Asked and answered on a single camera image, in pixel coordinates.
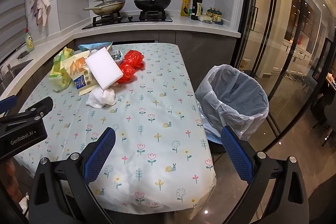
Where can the yellow seasoning packet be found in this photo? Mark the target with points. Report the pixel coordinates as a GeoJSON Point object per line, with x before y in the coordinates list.
{"type": "Point", "coordinates": [185, 6]}

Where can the glass sliding door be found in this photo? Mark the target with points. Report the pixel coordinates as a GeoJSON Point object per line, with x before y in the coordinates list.
{"type": "Point", "coordinates": [262, 29]}

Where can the cream pan with glass lid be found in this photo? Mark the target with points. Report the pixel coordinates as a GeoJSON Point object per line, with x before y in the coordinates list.
{"type": "Point", "coordinates": [110, 7]}

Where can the small green packet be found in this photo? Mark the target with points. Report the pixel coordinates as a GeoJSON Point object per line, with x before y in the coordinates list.
{"type": "Point", "coordinates": [190, 13]}

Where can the white orange food packet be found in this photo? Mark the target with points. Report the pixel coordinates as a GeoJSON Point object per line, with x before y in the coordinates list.
{"type": "Point", "coordinates": [76, 69]}

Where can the green dish soap bottle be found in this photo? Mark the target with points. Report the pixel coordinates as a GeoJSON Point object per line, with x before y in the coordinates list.
{"type": "Point", "coordinates": [29, 43]}

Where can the trash bin with clear liner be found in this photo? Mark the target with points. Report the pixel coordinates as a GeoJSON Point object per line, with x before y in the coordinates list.
{"type": "Point", "coordinates": [210, 90]}

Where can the dark scouring pad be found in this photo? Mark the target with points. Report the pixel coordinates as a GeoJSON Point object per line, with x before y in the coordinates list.
{"type": "Point", "coordinates": [23, 55]}

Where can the black gas stove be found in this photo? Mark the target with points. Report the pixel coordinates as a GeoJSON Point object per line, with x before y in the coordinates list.
{"type": "Point", "coordinates": [131, 19]}

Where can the dark green wrapper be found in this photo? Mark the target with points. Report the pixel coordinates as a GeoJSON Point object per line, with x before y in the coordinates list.
{"type": "Point", "coordinates": [117, 54]}

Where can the red plastic bag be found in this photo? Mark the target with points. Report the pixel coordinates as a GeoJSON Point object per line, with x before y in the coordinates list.
{"type": "Point", "coordinates": [130, 66]}

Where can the seasoning jar set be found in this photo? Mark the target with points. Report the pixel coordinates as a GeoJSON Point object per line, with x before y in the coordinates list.
{"type": "Point", "coordinates": [215, 15]}

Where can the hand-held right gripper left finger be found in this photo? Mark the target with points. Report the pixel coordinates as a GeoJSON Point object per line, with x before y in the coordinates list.
{"type": "Point", "coordinates": [101, 153]}

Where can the shoes on floor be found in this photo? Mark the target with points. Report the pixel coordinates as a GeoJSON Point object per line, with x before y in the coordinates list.
{"type": "Point", "coordinates": [290, 76]}

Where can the green yellow snack bag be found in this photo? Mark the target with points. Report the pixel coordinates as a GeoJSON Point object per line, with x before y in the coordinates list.
{"type": "Point", "coordinates": [59, 71]}

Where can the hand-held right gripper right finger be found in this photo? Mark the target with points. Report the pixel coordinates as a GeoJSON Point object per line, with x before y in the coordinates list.
{"type": "Point", "coordinates": [236, 153]}

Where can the white tissue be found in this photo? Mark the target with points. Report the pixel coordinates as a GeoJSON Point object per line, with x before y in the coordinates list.
{"type": "Point", "coordinates": [101, 98]}

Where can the black wok with lid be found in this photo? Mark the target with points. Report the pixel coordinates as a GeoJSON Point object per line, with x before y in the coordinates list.
{"type": "Point", "coordinates": [152, 3]}

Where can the cardboard box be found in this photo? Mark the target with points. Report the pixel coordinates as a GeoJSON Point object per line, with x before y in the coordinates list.
{"type": "Point", "coordinates": [244, 63]}

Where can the purple hanging cloth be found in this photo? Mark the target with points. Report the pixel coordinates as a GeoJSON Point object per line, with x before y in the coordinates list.
{"type": "Point", "coordinates": [34, 5]}

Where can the light blue wipes packet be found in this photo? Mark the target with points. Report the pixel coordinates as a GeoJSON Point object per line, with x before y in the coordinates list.
{"type": "Point", "coordinates": [94, 46]}

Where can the white sideboard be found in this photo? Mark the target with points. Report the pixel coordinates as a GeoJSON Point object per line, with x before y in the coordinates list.
{"type": "Point", "coordinates": [296, 50]}

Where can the white-topped kitchen counter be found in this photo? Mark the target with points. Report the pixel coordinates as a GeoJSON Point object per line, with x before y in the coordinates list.
{"type": "Point", "coordinates": [197, 27]}

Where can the white sponge block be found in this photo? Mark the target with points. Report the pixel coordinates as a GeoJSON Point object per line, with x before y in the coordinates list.
{"type": "Point", "coordinates": [103, 69]}

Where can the floral tablecloth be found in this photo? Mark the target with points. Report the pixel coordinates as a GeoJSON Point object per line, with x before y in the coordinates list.
{"type": "Point", "coordinates": [157, 108]}

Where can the kitchen sink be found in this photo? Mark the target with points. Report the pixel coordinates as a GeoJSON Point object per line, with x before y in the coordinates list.
{"type": "Point", "coordinates": [14, 71]}

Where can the dark soy sauce bottle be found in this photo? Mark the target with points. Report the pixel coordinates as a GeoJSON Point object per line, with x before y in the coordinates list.
{"type": "Point", "coordinates": [197, 7]}

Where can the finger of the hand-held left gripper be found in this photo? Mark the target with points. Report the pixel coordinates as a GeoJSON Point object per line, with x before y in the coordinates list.
{"type": "Point", "coordinates": [8, 104]}
{"type": "Point", "coordinates": [39, 106]}

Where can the clear food bag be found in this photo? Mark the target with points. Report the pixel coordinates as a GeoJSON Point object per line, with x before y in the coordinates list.
{"type": "Point", "coordinates": [204, 18]}

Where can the window blind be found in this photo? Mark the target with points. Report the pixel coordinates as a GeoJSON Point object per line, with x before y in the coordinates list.
{"type": "Point", "coordinates": [13, 16]}

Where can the cream hanging cloth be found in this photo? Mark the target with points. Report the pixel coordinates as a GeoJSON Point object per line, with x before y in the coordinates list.
{"type": "Point", "coordinates": [44, 10]}

